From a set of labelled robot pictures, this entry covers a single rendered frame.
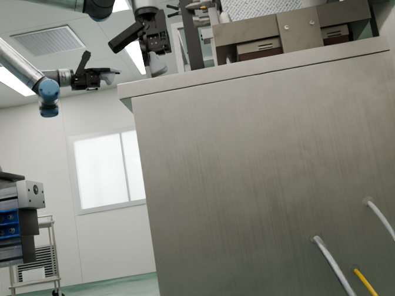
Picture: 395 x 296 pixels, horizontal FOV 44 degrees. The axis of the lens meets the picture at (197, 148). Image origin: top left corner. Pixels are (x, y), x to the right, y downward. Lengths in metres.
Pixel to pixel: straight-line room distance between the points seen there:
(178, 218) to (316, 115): 0.40
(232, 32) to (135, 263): 6.03
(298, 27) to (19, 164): 6.71
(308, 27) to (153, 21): 0.43
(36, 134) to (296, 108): 6.69
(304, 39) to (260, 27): 0.12
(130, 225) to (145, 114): 5.97
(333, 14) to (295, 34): 0.12
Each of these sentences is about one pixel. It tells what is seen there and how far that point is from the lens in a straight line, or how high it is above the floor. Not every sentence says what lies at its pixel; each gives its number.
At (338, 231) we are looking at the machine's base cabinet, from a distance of 1.16.
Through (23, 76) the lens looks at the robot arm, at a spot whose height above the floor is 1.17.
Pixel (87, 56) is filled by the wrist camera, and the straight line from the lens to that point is 2.11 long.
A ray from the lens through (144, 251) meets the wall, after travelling 7.10.
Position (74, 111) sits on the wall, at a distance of 7.55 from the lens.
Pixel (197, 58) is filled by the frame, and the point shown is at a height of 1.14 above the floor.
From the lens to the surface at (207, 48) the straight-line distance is 2.60.
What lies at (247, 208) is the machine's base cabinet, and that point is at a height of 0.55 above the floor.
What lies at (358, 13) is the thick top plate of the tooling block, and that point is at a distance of 1.35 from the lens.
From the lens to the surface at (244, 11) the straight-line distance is 1.53.
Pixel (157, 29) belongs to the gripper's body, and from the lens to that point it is 1.39.
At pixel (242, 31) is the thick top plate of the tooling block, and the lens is 1.30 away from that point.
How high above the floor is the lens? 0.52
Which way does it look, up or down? 10 degrees up
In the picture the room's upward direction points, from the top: 9 degrees counter-clockwise
